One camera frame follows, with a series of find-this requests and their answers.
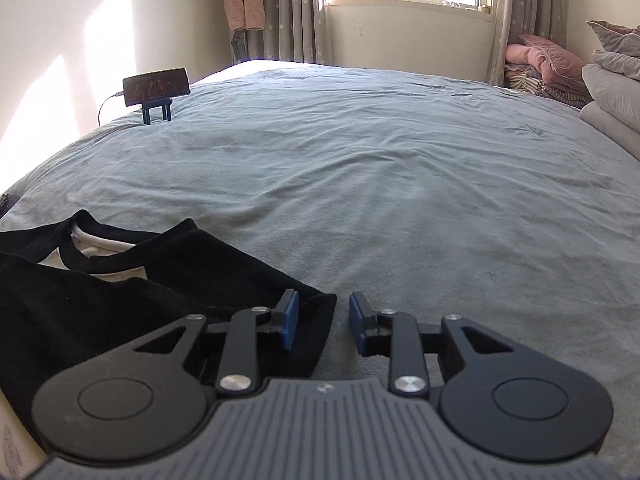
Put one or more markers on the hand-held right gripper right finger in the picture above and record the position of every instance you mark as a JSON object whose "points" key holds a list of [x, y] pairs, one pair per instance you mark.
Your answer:
{"points": [[357, 322]]}

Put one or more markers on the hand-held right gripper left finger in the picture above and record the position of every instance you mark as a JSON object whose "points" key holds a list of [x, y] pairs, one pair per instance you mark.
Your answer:
{"points": [[290, 320]]}

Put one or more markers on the beige and black bear sweatshirt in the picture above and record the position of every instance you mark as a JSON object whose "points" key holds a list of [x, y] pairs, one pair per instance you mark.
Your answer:
{"points": [[150, 285]]}

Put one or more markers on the bed with grey sheet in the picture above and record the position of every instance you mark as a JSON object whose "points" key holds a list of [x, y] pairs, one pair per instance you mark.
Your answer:
{"points": [[400, 185]]}

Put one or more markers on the blue phone stand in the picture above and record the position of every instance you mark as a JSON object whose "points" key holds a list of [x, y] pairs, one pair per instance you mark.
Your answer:
{"points": [[157, 111]]}

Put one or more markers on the black smartphone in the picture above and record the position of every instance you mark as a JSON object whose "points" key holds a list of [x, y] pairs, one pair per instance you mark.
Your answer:
{"points": [[156, 86]]}

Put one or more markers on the grey hanging cloth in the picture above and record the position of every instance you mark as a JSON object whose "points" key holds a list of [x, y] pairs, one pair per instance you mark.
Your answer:
{"points": [[239, 45]]}

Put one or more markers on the striped folded blanket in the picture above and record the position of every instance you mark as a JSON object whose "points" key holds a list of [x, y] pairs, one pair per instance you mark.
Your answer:
{"points": [[545, 89]]}

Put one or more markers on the grey star-patterned curtain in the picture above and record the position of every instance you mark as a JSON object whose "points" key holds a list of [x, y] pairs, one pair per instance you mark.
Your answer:
{"points": [[525, 5], [290, 10]]}

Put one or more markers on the pink pillow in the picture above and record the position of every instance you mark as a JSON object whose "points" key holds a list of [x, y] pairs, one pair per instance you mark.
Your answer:
{"points": [[547, 55]]}

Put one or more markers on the grey pillow with mauve trim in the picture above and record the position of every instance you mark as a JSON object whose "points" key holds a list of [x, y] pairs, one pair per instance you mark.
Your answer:
{"points": [[617, 35]]}

